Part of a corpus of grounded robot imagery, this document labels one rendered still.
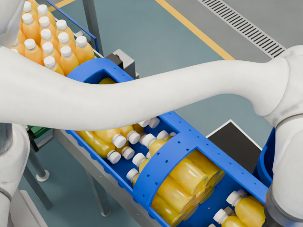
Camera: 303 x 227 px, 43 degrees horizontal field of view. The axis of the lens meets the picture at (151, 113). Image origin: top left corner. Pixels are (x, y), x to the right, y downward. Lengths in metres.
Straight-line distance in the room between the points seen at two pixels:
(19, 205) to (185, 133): 0.54
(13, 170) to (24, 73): 0.59
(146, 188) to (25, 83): 0.67
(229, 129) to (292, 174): 1.86
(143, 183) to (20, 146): 0.35
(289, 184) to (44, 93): 0.35
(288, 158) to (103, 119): 0.26
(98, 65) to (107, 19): 2.01
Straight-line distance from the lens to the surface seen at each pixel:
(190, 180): 1.07
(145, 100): 0.52
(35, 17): 1.75
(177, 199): 1.11
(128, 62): 1.76
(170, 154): 1.06
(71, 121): 0.50
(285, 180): 0.59
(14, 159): 1.03
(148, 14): 3.29
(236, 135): 2.40
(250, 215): 1.11
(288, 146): 0.58
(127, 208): 1.41
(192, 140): 1.10
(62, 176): 2.47
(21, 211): 1.24
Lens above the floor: 2.17
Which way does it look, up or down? 56 degrees down
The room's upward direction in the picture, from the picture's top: 2 degrees counter-clockwise
